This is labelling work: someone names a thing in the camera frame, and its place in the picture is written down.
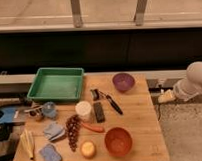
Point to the red bowl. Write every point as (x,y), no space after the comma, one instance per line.
(118,142)

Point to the blue folded cloth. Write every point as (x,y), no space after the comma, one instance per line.
(53,131)

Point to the green plastic tray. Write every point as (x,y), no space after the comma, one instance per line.
(57,84)

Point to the purple bowl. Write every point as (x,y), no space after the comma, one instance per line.
(123,82)

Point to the black eraser block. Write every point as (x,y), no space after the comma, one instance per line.
(99,112)

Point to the dark grape bunch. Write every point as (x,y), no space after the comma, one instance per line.
(72,130)

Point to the blue sponge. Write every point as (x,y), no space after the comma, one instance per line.
(49,153)

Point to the white cup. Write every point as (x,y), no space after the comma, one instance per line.
(83,110)

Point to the yellow apple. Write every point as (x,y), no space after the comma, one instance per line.
(88,149)

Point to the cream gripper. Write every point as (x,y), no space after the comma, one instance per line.
(167,96)

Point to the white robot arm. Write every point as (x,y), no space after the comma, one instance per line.
(188,87)

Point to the small brown toy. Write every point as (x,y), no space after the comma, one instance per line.
(35,112)

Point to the blue device at left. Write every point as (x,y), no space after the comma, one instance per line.
(11,115)

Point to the blue glass cup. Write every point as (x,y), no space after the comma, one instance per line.
(49,110)

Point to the orange carrot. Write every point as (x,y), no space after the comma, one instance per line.
(93,127)

